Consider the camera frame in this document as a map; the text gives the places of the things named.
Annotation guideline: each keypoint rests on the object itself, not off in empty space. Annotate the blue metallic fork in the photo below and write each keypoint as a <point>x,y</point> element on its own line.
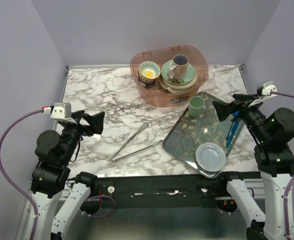
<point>231,133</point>

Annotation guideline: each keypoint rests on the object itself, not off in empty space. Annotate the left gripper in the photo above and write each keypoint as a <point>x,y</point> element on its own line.
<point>96,122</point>

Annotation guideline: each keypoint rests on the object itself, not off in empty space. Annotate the iridescent pink mug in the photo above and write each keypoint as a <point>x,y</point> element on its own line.
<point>179,67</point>

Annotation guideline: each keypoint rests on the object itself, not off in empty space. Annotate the yellow blue patterned bowl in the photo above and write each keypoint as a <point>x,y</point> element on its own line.
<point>149,66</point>

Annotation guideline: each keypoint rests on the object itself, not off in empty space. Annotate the green plastic cup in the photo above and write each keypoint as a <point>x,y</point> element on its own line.
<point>196,103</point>

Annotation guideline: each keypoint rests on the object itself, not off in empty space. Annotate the cream divided plate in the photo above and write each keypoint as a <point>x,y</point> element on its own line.
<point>177,88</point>

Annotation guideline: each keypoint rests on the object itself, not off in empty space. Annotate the floral blossom tray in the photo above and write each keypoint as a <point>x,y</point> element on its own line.
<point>190,132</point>

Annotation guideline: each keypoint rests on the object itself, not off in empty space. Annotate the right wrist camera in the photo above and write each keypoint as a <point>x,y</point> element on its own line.
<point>264,90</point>

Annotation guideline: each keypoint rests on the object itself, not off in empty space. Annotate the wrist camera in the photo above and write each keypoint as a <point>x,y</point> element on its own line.
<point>60,111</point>
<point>264,90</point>

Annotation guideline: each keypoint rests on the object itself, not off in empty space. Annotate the blue metallic spoon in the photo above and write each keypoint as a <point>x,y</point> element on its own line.
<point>235,115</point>

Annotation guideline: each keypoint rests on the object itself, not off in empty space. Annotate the green plate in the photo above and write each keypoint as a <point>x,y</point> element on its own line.
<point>188,77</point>

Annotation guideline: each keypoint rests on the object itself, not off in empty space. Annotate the pink transparent plastic bin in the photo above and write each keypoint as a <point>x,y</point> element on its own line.
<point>157,95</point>

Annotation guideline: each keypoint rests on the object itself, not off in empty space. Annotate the light blue saucer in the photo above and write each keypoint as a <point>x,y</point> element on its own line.
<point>210,157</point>

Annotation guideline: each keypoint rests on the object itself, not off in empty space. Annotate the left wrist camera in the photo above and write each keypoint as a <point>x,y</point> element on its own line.
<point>60,111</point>

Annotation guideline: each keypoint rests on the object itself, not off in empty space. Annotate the orange patterned bowl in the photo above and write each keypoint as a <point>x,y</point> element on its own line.
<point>143,80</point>

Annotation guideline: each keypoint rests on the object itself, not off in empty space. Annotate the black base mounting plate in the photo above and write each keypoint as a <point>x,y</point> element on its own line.
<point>153,192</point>

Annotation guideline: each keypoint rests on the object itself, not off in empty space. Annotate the colourful striped bowl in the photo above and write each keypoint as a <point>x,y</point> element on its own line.
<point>148,85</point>

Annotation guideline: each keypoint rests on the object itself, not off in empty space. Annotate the metal tongs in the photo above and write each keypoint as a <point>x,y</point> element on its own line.
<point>131,148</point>

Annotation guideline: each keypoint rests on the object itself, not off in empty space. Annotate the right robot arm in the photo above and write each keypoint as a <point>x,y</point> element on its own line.
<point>275,162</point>

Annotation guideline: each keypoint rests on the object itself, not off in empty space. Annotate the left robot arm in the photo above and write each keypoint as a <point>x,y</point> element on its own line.
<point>55,151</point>

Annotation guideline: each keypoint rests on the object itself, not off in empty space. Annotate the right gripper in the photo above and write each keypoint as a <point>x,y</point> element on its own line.
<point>224,109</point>

